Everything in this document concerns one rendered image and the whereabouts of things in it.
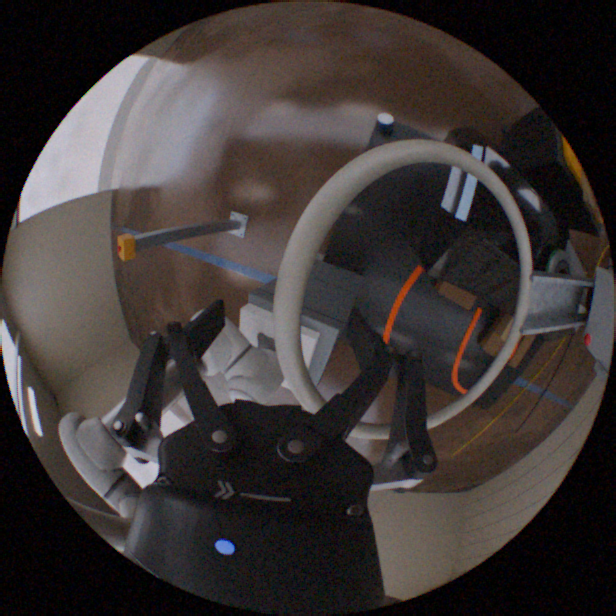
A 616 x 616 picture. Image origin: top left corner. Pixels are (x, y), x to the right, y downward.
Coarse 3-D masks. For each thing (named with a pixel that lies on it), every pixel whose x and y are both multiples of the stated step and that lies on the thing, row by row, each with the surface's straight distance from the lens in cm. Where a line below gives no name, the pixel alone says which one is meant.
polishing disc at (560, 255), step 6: (558, 252) 91; (564, 252) 95; (552, 258) 89; (558, 258) 91; (564, 258) 95; (552, 264) 88; (558, 264) 91; (564, 264) 96; (570, 264) 100; (552, 270) 88; (558, 270) 92; (570, 270) 101
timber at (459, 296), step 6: (438, 282) 146; (444, 282) 139; (438, 288) 141; (444, 288) 140; (450, 288) 142; (456, 288) 143; (444, 294) 142; (450, 294) 143; (456, 294) 145; (462, 294) 146; (468, 294) 148; (456, 300) 146; (462, 300) 148; (468, 300) 150; (474, 300) 152; (462, 306) 150; (468, 306) 152
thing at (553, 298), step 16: (544, 272) 53; (544, 288) 55; (560, 288) 62; (576, 288) 71; (544, 304) 57; (560, 304) 64; (576, 304) 74; (528, 320) 53; (544, 320) 57; (560, 320) 63; (576, 320) 71
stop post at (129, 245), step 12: (240, 216) 182; (168, 228) 140; (180, 228) 140; (192, 228) 144; (204, 228) 152; (216, 228) 161; (228, 228) 172; (240, 228) 183; (120, 240) 123; (132, 240) 120; (144, 240) 126; (156, 240) 130; (168, 240) 135; (120, 252) 127; (132, 252) 122
